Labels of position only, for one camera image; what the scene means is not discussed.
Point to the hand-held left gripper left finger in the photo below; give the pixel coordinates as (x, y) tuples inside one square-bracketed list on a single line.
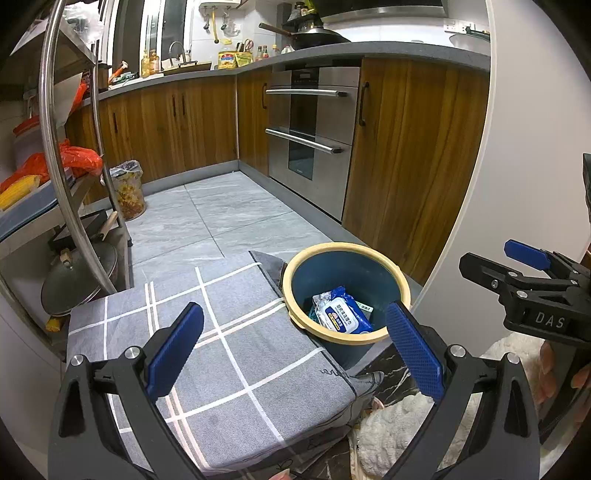
[(175, 350)]

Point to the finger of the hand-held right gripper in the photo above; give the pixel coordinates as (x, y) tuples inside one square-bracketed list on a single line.
[(526, 253), (489, 274)]

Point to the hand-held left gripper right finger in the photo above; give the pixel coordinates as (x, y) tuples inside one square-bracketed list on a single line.
[(415, 353)]

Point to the blue wet wipes packet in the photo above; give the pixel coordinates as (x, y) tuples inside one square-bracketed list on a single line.
[(341, 314)]

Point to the blue bin with cream rim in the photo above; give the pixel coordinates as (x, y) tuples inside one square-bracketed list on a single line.
[(323, 272)]

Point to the floral trash can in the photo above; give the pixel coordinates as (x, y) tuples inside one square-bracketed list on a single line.
[(127, 194)]

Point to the person's right hand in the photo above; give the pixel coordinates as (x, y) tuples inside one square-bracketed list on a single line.
[(548, 374)]

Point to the grey checked mat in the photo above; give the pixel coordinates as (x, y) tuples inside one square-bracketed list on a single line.
[(231, 323)]

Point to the wok with glass lid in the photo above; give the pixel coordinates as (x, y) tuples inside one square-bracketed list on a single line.
[(78, 281)]

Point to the small yellow item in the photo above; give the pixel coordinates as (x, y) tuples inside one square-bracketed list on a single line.
[(53, 323)]

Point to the wooden base cabinet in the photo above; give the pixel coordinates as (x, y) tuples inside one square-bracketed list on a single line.
[(184, 129), (415, 161)]

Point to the blue tray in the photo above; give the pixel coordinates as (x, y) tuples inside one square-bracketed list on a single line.
[(27, 217)]

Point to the orange plastic bag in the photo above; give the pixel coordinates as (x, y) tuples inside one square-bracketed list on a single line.
[(81, 159)]

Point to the white bowl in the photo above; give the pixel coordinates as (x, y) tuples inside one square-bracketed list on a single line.
[(471, 39)]

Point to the yellow corn packet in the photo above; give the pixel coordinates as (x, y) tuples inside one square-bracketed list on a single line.
[(18, 189)]

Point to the steel built-in oven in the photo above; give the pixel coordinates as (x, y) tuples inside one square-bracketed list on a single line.
[(309, 138)]

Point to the grey countertop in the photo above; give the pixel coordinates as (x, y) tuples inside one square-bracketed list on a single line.
[(369, 50)]

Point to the white container orange lid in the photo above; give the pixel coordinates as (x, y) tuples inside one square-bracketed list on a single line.
[(25, 138)]

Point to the black range hood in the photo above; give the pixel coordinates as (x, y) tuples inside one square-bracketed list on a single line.
[(392, 7)]

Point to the steel kitchen rack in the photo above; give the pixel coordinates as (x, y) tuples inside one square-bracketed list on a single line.
[(45, 101)]

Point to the dark sink tray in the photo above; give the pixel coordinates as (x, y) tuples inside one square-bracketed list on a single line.
[(184, 68)]

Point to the orange kitchen tool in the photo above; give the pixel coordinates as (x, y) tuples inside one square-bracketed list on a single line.
[(117, 71)]

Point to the amber glass bottle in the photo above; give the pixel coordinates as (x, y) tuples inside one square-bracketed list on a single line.
[(154, 63), (145, 64)]

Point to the black wok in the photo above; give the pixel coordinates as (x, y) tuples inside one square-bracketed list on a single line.
[(318, 37)]

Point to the yellow red packet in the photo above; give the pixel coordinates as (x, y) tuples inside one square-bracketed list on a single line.
[(226, 60)]

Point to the yellow green packet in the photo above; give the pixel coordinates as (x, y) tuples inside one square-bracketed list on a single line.
[(244, 59)]

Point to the steel faucet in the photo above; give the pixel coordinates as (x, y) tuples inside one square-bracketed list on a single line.
[(178, 50)]

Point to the spice bottles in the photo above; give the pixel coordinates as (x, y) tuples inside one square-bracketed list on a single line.
[(263, 53)]

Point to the scissors in knife block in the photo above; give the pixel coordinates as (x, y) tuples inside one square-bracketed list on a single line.
[(247, 45)]

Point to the condiment rack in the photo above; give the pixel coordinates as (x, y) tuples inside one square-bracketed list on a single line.
[(302, 16)]

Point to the kitchen window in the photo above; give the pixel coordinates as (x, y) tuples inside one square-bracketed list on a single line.
[(157, 27)]

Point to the white water heater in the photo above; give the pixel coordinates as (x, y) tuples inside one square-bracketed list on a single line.
[(219, 3)]

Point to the white wall socket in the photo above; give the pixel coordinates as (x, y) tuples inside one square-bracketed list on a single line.
[(455, 25)]

